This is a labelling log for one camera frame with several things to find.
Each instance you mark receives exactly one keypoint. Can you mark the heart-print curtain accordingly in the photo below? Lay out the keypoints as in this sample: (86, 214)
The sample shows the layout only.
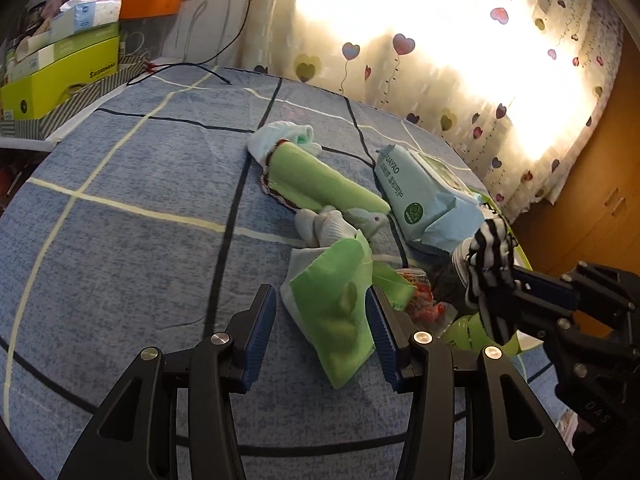
(450, 35)

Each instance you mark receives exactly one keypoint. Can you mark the green sock with animal print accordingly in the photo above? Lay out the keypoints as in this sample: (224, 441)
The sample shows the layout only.
(320, 180)

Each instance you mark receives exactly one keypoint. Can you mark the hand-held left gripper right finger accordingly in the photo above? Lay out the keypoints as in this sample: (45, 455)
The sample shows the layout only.
(384, 345)

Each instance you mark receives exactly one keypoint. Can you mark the wooden wardrobe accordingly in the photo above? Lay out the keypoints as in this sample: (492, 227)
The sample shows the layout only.
(600, 185)

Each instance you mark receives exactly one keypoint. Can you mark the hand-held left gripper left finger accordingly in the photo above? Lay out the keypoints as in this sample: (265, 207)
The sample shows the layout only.
(259, 345)

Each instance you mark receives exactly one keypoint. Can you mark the red snack wrapper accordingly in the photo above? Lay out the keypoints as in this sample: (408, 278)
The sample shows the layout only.
(425, 305)

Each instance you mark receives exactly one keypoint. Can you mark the striped shallow box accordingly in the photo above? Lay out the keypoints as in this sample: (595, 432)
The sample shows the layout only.
(65, 110)

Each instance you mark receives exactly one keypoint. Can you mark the green cloth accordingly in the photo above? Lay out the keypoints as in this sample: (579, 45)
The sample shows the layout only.
(330, 310)

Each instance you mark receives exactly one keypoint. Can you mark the lime-green box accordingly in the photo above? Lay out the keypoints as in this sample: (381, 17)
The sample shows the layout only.
(521, 256)

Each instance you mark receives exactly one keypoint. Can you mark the green cardboard box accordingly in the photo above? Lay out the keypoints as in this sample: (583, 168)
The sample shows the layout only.
(60, 85)

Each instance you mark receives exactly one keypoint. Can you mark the orange tray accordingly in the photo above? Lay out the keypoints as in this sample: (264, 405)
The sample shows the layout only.
(150, 2)

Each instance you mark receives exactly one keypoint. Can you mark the tissue box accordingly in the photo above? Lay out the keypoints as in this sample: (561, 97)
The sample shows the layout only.
(90, 15)

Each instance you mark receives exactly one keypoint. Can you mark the wet wipes pack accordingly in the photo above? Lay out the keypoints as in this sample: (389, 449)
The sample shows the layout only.
(415, 195)

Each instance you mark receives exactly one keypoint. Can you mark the blue checked bedsheet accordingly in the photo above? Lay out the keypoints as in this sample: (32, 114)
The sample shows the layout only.
(125, 260)

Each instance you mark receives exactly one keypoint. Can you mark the white green carton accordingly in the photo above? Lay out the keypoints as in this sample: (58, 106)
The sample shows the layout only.
(50, 55)

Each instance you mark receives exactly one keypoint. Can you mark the light blue white sock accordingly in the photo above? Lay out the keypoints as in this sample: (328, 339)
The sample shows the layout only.
(270, 135)

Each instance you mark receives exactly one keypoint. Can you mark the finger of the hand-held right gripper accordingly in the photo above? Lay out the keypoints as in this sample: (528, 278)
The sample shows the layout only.
(545, 290)
(500, 320)

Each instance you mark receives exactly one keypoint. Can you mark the large black white striped sock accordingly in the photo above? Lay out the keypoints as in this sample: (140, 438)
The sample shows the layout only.
(487, 250)

